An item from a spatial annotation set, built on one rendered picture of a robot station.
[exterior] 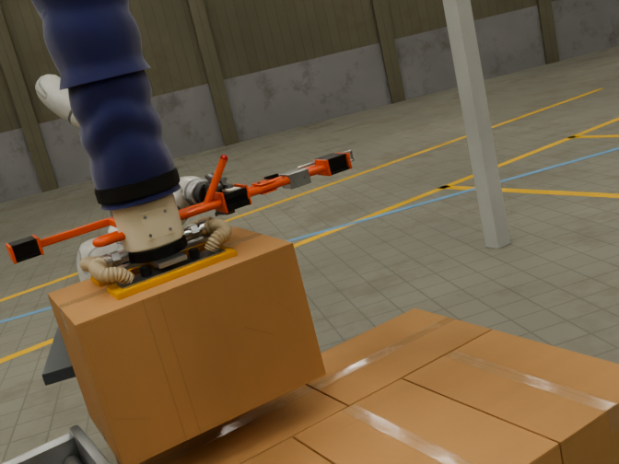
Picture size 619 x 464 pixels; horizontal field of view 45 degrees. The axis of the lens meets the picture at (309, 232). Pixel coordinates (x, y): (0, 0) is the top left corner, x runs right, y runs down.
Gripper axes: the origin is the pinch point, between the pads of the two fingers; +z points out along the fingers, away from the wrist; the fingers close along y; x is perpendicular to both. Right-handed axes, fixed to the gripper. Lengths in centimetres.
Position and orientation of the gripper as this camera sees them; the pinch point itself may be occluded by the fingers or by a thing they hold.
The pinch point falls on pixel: (233, 196)
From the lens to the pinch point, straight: 214.6
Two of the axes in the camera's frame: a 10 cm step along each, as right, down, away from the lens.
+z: 5.3, 0.9, -8.5
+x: -8.2, 3.1, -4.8
